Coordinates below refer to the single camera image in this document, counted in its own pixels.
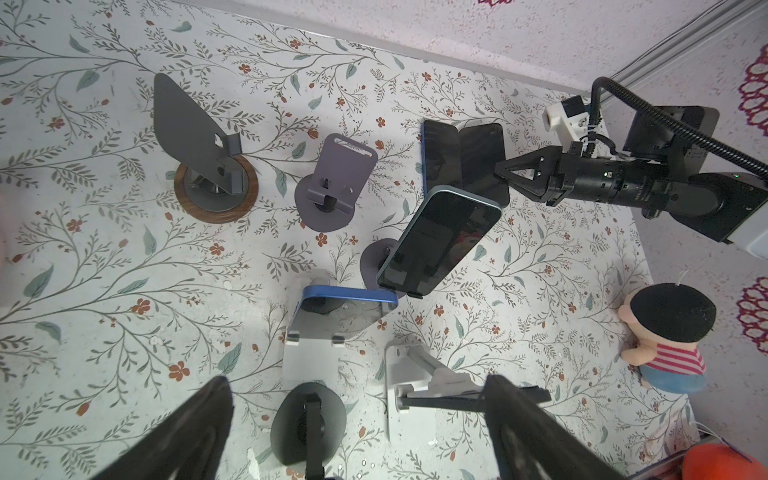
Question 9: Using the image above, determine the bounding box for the black round phone stand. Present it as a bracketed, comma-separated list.
[270, 382, 347, 466]

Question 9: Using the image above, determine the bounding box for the blue-edged black phone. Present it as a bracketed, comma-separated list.
[300, 285, 399, 309]

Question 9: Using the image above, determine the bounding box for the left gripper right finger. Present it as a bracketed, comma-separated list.
[483, 375, 622, 479]

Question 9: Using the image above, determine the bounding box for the silver phone stand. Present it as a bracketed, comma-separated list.
[281, 281, 394, 391]

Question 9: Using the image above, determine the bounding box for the wood-base round phone stand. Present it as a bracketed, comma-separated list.
[153, 73, 259, 224]

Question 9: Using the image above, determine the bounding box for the purple phone stand far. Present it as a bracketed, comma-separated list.
[294, 133, 378, 233]

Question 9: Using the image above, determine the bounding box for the white phone stand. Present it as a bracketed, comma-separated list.
[384, 344, 481, 446]

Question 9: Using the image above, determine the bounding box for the teal-edged black phone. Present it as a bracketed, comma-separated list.
[376, 185, 502, 298]

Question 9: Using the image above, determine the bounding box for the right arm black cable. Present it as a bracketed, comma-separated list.
[589, 76, 768, 181]

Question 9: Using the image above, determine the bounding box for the purple phone stand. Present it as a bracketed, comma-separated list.
[294, 133, 378, 233]
[360, 238, 425, 299]

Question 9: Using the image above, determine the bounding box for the purple phone stand middle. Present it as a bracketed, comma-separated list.
[360, 238, 425, 299]

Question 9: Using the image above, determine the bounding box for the red monster plush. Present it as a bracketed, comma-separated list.
[682, 444, 767, 480]

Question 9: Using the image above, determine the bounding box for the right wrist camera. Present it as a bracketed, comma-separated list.
[543, 95, 590, 151]

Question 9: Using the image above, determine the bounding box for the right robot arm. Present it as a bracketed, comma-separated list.
[495, 113, 767, 259]

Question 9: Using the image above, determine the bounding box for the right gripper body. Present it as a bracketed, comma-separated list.
[554, 149, 671, 211]

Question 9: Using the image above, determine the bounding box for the black-haired boy plush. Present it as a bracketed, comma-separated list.
[617, 283, 717, 395]

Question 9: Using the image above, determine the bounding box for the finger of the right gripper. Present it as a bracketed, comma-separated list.
[494, 146, 564, 207]

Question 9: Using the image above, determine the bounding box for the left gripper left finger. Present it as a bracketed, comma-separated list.
[95, 376, 234, 479]

